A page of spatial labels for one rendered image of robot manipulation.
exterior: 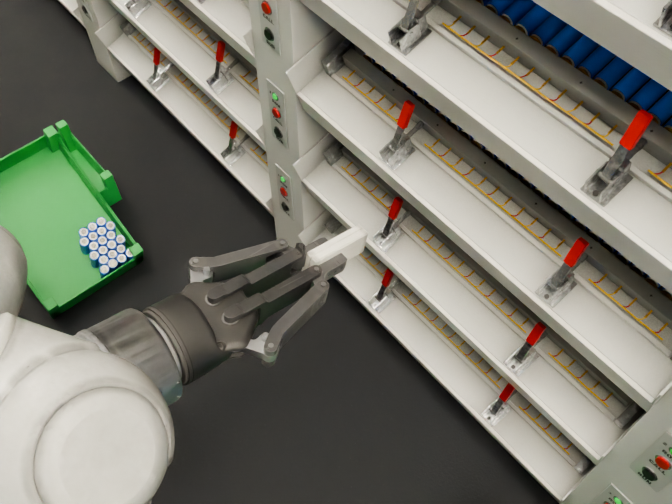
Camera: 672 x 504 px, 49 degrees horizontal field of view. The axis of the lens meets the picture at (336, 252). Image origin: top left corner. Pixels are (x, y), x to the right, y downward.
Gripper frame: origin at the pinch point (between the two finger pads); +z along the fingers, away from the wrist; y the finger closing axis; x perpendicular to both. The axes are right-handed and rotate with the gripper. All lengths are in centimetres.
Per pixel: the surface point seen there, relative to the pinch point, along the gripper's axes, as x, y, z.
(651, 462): -17.7, 34.3, 22.4
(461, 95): 10.8, -2.9, 17.6
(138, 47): -44, -94, 33
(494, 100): 11.7, 0.1, 19.0
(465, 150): -2.5, -5.0, 26.5
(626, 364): -7.8, 25.6, 21.9
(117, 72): -54, -100, 31
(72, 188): -54, -72, 4
